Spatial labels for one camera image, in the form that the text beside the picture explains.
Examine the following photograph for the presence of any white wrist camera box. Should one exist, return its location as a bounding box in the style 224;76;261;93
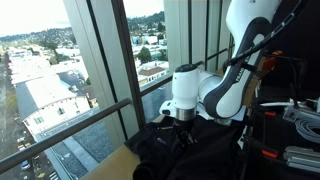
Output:
158;100;176;118

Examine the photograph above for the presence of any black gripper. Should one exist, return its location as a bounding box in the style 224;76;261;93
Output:
173;119;197;147

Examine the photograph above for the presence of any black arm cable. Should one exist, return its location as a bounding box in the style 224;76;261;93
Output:
222;0;309;68

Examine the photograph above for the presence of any orange chair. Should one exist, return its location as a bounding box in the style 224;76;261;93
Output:
262;49;284;73

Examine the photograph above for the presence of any grey cable coil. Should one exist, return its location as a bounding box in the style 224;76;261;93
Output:
294;117;320;145

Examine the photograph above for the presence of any black zip jumper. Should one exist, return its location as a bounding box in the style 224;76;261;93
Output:
124;114;249;180

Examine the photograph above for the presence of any metal window handrail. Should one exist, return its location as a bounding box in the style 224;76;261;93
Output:
0;48;231;176

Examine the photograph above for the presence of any red-handled black clamp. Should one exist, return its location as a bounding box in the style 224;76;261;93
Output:
248;107;278;118
240;133;280;160

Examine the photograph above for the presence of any aluminium extrusion rail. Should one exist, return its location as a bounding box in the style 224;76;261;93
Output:
283;145;320;174

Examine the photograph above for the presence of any metal corner bracket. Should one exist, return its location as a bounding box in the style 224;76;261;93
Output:
282;105;302;123

